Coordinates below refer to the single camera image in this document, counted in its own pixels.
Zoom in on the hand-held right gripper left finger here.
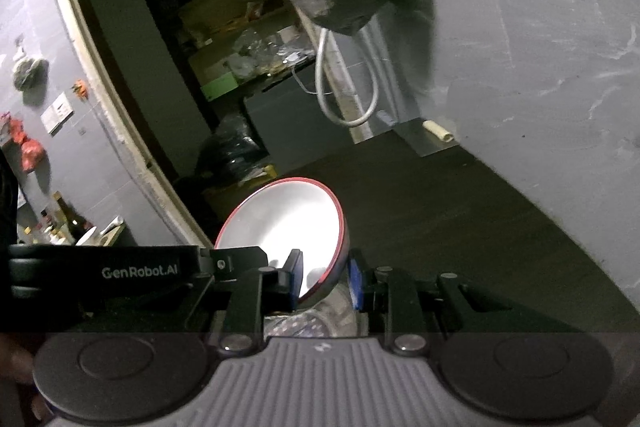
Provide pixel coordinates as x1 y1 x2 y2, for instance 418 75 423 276
82 248 306 354

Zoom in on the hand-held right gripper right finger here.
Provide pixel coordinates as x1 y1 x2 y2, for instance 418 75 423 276
348 251 563 355

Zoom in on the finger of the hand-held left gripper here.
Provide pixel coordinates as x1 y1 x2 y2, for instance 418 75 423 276
197 245 270 282

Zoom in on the white bowl with red rim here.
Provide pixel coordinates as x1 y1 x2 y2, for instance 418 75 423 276
213 177 350 309

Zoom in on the white container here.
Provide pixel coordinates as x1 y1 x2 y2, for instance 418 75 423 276
75 216 126 246

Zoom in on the dark glass bottle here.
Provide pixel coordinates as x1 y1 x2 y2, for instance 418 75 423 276
52 192 93 244

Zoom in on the yellow bin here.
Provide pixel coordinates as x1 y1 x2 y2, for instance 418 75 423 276
201 163 279 220

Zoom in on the black plastic bag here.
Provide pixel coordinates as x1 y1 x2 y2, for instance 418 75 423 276
196 113 272 188

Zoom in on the red plastic bag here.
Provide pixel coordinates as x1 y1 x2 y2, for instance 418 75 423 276
0 112 27 144
20 139 52 174

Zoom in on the grey cabinet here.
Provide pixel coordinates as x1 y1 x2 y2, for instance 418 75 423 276
242 74 352 174

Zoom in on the steel cleaver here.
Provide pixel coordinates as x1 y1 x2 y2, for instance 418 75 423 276
394 117 460 158

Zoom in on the green box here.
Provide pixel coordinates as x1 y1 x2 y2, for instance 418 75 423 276
200 73 239 104

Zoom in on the small white roll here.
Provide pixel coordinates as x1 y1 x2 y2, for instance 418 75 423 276
422 119 457 144

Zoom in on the dark hanging bag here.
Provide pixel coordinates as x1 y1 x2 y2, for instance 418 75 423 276
12 56 50 94

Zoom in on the cluttered shelf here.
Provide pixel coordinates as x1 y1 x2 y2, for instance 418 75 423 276
149 0 321 104

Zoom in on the white wall switch plate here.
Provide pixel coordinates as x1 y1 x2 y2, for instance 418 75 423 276
41 92 76 136

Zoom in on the white hose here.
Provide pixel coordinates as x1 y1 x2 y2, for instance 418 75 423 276
315 28 379 128

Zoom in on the thin white cable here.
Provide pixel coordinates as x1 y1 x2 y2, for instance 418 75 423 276
290 64 321 96

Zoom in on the door frame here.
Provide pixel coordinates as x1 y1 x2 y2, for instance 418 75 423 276
43 0 383 250

